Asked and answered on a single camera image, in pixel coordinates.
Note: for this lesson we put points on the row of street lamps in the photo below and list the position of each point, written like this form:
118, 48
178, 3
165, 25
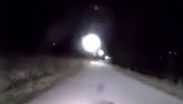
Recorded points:
91, 43

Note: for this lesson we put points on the dry grass verge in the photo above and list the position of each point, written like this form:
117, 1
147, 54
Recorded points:
19, 76

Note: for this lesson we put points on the pale grey paved path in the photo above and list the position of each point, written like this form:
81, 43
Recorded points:
115, 91

